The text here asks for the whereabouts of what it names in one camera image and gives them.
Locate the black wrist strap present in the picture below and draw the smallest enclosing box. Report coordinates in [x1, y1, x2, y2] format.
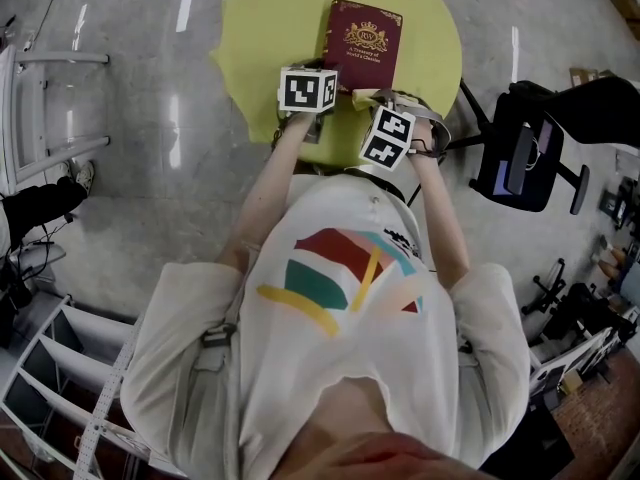
[407, 140, 449, 162]

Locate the grey harness strap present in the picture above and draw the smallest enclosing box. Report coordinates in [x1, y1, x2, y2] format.
[457, 337, 481, 369]
[197, 317, 240, 369]

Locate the white shelf unit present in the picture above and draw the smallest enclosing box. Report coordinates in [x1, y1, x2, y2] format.
[0, 292, 166, 480]

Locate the dark red book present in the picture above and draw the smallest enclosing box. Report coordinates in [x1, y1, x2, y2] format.
[322, 0, 404, 93]

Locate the white metal frame stand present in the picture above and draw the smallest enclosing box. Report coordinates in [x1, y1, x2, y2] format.
[0, 42, 111, 184]

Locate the person's right forearm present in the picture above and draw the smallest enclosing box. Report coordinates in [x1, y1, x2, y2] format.
[407, 117, 472, 294]

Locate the person's head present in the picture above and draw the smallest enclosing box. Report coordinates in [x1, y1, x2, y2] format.
[272, 430, 496, 480]

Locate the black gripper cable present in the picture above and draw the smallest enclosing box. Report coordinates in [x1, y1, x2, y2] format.
[269, 112, 289, 152]
[404, 152, 446, 207]

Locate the white perforated metal strip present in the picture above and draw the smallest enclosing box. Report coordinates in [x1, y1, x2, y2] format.
[72, 312, 146, 480]

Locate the black swivel chair base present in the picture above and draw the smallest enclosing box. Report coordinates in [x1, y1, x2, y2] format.
[521, 257, 571, 319]

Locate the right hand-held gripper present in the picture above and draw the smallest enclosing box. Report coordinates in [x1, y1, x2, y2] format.
[358, 90, 452, 172]

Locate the round yellow table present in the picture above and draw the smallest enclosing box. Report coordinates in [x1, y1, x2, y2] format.
[209, 0, 464, 172]

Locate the white printed t-shirt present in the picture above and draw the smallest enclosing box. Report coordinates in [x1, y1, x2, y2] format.
[119, 172, 532, 480]

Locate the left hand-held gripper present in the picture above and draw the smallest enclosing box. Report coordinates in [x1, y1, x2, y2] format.
[277, 59, 342, 145]

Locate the black mesh office chair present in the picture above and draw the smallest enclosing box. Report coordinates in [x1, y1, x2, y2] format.
[449, 76, 640, 217]

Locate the person's left forearm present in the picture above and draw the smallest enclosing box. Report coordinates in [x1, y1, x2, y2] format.
[214, 112, 321, 274]

